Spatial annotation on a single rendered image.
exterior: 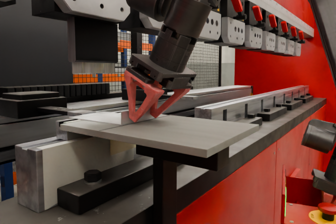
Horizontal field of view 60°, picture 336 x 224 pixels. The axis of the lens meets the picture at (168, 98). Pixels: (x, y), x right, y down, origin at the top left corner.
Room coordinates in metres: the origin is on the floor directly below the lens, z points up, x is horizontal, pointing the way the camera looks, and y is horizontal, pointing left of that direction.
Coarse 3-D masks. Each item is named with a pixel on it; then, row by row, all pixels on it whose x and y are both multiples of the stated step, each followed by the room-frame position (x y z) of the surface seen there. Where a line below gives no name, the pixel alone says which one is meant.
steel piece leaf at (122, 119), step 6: (102, 114) 0.55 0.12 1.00; (108, 114) 0.55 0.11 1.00; (114, 114) 0.55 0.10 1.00; (120, 114) 0.55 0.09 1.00; (126, 114) 0.45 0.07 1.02; (144, 114) 0.49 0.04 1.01; (90, 120) 0.49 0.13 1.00; (96, 120) 0.48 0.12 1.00; (102, 120) 0.48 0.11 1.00; (108, 120) 0.48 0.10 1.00; (114, 120) 0.48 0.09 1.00; (120, 120) 0.48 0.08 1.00; (126, 120) 0.45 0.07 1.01; (138, 120) 0.48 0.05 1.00
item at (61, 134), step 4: (136, 108) 0.65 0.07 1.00; (116, 112) 0.60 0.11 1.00; (60, 120) 0.49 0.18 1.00; (64, 120) 0.49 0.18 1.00; (68, 120) 0.50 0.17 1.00; (56, 124) 0.49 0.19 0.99; (56, 128) 0.49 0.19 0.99; (56, 132) 0.49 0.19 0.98; (60, 132) 0.48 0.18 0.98; (64, 132) 0.48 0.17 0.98; (56, 136) 0.49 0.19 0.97; (60, 136) 0.48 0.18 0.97; (64, 136) 0.48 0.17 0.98
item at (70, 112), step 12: (12, 96) 0.63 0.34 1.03; (24, 96) 0.62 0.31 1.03; (36, 96) 0.64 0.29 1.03; (48, 96) 0.66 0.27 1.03; (60, 96) 0.70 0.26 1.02; (0, 108) 0.63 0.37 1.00; (12, 108) 0.61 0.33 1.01; (24, 108) 0.61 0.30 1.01; (36, 108) 0.63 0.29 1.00; (48, 108) 0.61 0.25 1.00; (60, 108) 0.61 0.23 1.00; (72, 108) 0.61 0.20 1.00
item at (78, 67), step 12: (72, 24) 0.50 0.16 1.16; (84, 24) 0.51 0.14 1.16; (96, 24) 0.54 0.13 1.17; (108, 24) 0.56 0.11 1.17; (72, 36) 0.50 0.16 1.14; (84, 36) 0.51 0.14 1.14; (96, 36) 0.54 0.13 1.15; (108, 36) 0.56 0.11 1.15; (72, 48) 0.50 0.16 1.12; (84, 48) 0.51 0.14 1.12; (96, 48) 0.53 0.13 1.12; (108, 48) 0.56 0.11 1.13; (72, 60) 0.50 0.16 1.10; (84, 60) 0.51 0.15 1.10; (96, 60) 0.53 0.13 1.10; (108, 60) 0.56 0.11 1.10; (72, 72) 0.50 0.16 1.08; (84, 72) 0.52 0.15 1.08; (96, 72) 0.55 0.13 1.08; (108, 72) 0.57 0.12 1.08
